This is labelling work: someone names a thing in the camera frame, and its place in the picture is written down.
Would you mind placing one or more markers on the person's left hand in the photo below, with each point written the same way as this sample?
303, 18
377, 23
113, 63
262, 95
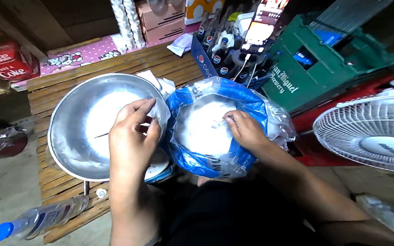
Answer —
127, 140

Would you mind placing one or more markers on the person's right hand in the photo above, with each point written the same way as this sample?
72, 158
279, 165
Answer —
248, 133

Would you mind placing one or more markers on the person's right index finger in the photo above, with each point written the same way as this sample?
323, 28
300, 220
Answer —
233, 113

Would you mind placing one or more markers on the person's left fingers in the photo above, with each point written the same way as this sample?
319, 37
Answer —
128, 108

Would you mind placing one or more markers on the person's left index finger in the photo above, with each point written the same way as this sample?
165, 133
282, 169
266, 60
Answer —
141, 112

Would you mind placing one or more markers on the person's left thumb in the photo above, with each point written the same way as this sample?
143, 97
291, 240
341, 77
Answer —
153, 132

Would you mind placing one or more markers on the person's right thumb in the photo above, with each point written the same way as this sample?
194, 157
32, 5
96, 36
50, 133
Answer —
232, 125

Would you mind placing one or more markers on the small clear plastic scoop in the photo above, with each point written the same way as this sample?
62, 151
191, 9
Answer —
216, 124

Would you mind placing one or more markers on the small clear plastic bag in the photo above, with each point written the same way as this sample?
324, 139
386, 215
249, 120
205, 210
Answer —
162, 111

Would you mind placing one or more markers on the person's left forearm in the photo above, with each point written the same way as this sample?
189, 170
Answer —
128, 205

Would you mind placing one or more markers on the person's right forearm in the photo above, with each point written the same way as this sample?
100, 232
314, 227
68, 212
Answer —
306, 188

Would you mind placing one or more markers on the white powder in blue sack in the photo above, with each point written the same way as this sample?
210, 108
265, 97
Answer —
203, 136

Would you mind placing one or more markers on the white powder in metal basin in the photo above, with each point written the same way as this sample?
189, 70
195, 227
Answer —
97, 116

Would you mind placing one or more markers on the crumpled white plastic wrapper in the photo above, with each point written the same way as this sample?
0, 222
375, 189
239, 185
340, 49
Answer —
164, 85

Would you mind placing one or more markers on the thin dark metal utensil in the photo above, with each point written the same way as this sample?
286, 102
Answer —
102, 135

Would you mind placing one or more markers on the blue and white round container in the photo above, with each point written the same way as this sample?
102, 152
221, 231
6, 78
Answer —
159, 170

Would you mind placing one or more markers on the blue woven sack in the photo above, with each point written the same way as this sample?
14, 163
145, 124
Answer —
189, 164

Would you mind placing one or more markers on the large clear plastic liner bag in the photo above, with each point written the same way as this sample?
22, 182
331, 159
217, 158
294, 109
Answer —
280, 124

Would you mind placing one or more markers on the round black phone stand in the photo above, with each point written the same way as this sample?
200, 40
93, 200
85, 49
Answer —
243, 58

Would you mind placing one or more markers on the group of dark glass bottles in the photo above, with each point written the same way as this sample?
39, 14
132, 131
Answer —
219, 54

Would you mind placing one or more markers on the person's legs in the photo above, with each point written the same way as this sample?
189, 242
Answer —
203, 180

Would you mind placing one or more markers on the blue plastic bottle crate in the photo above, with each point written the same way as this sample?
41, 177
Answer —
200, 56

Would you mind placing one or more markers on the large silver metal basin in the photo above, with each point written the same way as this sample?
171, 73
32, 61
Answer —
68, 136

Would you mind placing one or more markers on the red plastic furniture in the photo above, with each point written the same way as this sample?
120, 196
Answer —
301, 147

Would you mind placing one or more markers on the pink patterned table cover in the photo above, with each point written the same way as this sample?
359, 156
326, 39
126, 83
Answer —
77, 56

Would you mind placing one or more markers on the white and purple packet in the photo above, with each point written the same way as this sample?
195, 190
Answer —
180, 44

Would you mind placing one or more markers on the green plastic crate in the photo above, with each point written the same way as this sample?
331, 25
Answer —
306, 75

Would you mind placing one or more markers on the hanging strips of white sachets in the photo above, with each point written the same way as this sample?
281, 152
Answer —
127, 25

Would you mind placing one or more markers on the pink cardboard box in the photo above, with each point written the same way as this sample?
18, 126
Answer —
164, 32
159, 15

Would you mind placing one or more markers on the smartphone with lit screen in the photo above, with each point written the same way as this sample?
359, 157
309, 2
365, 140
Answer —
260, 30

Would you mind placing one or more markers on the person's body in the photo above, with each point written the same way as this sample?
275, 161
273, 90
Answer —
217, 218

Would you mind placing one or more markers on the orange white-dotted box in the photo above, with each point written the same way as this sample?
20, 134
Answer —
200, 10

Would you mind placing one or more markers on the slatted bamboo table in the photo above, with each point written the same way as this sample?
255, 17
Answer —
51, 186

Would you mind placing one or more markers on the dark red container with plastic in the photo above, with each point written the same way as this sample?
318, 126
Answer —
5, 141

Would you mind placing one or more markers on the red box with white lettering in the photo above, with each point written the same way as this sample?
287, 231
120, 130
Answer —
9, 63

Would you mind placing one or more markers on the clear bottle with blue cap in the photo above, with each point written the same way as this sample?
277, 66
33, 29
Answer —
48, 217

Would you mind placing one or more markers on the white electric fan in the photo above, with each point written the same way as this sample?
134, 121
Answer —
371, 133

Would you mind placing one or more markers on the clear plastic bag on floor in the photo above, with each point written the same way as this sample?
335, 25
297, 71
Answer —
381, 211

